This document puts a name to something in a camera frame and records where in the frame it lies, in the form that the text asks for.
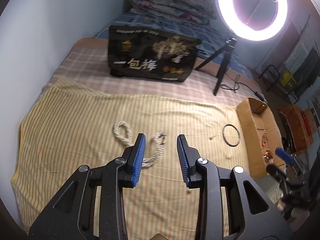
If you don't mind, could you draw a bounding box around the white pearl necklace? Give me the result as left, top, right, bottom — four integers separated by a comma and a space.
113, 120, 167, 169

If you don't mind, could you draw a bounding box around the brown cardboard box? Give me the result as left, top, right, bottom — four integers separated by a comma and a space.
236, 98, 285, 179

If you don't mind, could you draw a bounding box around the orange cardboard box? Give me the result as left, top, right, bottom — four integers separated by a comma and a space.
278, 105, 319, 154

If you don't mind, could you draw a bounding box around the black metal chair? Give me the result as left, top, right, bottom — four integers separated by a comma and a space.
259, 64, 299, 104

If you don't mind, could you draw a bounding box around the yellow striped cloth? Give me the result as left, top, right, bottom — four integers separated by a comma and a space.
11, 78, 249, 239

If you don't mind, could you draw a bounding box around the black tripod stand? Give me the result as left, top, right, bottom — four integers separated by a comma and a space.
194, 37, 238, 97

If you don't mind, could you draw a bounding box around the pink plaid bed cover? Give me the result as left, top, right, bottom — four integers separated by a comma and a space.
42, 38, 262, 106

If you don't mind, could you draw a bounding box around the folded floral quilt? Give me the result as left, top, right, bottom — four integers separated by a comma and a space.
129, 0, 217, 27

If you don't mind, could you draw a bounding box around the beaded bracelet red cord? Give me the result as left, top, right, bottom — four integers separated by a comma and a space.
260, 134, 275, 165

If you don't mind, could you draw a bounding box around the black ring bangle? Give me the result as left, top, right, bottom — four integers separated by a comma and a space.
222, 124, 241, 148

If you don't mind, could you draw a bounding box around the black power cable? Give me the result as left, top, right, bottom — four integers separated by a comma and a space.
220, 74, 267, 103

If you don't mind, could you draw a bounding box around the white ring light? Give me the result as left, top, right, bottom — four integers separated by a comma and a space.
215, 0, 288, 41

